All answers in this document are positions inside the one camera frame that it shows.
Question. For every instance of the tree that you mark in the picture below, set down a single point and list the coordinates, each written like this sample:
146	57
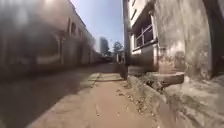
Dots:
117	47

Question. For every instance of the tall building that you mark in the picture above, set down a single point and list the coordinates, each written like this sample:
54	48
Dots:
104	46

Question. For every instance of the grey pole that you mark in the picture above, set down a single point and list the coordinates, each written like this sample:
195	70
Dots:
126	36

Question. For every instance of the brown dirt path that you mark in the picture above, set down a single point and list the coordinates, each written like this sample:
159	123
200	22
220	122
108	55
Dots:
107	107

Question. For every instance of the stained concrete building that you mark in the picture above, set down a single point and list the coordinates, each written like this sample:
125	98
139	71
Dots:
180	36

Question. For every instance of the long weathered building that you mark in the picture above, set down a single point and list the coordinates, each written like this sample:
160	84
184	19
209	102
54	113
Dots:
40	36

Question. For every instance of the rough concrete ledge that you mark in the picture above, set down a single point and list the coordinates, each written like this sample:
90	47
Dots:
186	100

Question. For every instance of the grey road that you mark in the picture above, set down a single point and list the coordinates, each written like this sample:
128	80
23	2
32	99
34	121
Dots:
31	96

